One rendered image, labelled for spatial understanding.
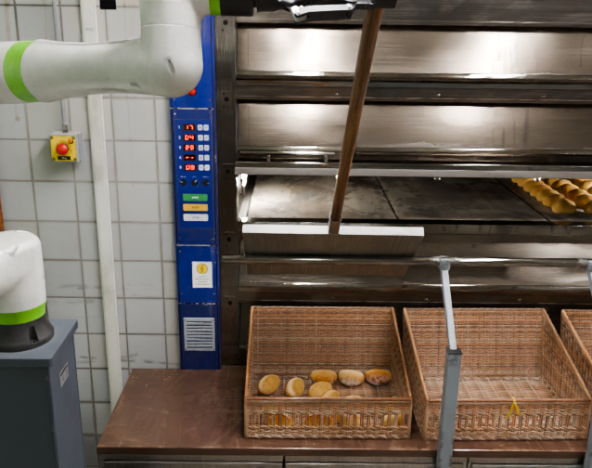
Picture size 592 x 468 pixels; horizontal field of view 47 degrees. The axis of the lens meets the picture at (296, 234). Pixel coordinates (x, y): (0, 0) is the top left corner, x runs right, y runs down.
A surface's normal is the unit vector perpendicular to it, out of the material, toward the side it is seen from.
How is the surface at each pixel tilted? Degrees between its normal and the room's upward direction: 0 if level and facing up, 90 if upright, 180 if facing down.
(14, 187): 90
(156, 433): 0
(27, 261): 88
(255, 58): 70
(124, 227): 90
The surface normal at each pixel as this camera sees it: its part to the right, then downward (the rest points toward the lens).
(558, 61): 0.02, -0.04
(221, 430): 0.01, -0.95
